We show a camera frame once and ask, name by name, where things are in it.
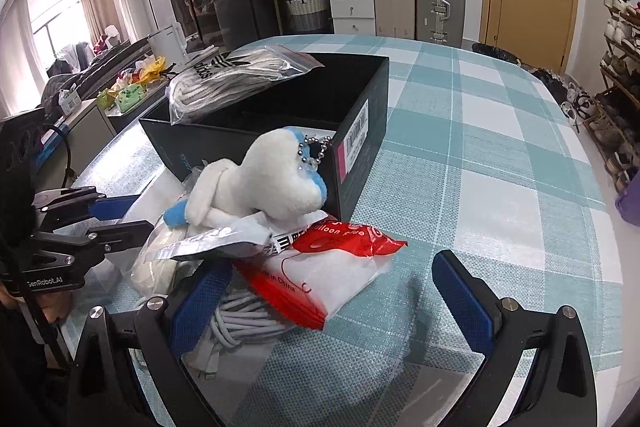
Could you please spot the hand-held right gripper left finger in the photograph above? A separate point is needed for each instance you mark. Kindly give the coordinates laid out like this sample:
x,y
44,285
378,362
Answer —
x,y
200,304

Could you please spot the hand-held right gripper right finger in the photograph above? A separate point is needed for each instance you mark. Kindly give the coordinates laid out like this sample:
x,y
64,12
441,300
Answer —
x,y
460,297

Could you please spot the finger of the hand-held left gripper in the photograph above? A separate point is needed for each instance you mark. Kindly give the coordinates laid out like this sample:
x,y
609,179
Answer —
x,y
117,207
125,232

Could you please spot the white cloth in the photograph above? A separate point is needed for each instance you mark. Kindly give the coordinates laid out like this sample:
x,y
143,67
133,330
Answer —
x,y
160,267

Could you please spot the silver foil packet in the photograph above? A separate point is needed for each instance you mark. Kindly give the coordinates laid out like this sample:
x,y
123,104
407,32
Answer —
x,y
215,242

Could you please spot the red white plastic bag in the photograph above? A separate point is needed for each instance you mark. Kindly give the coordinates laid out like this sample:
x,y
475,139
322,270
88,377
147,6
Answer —
x,y
340,277

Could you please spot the white blue plush toy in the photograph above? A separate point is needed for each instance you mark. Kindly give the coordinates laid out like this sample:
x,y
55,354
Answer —
x,y
270,177

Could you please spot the zip bag with striped garment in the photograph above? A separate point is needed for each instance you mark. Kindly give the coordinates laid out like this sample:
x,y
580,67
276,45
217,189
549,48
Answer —
x,y
225,77

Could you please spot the black box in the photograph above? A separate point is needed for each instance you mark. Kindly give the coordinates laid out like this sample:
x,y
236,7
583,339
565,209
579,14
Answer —
x,y
360,107

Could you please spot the person's left hand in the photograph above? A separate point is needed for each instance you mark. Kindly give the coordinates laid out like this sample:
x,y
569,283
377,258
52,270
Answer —
x,y
52,307

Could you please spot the grey low cabinet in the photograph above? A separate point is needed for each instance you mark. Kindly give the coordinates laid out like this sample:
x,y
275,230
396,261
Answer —
x,y
90,132

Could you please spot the white labelled packet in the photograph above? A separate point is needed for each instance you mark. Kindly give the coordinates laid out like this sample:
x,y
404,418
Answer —
x,y
70,101

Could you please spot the pile of colourful packets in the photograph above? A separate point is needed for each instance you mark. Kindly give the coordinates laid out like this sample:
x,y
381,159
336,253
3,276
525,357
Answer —
x,y
130,94

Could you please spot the white appliance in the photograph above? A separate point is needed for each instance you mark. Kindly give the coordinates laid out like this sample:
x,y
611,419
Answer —
x,y
167,44

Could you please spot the brown curtain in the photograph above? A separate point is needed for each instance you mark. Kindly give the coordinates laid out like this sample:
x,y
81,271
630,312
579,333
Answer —
x,y
100,12

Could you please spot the purple bag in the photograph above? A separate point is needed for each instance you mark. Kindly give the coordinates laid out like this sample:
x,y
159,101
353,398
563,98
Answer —
x,y
631,202

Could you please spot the pile of scattered shoes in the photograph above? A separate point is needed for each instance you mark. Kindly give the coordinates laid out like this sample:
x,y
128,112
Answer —
x,y
565,92

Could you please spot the shoe rack with shoes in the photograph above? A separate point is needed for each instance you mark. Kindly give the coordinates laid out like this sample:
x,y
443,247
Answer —
x,y
620,117

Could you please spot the black trash bin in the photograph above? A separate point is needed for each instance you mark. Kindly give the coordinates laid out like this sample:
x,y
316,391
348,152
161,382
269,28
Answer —
x,y
495,53

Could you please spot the wooden shoe rack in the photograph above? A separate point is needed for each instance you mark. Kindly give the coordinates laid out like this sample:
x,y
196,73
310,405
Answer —
x,y
607,77

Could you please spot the woven laundry basket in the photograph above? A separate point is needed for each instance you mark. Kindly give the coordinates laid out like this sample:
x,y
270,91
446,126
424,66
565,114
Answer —
x,y
307,14

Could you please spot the silver suitcase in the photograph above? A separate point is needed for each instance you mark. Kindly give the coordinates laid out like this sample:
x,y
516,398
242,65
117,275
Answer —
x,y
440,2

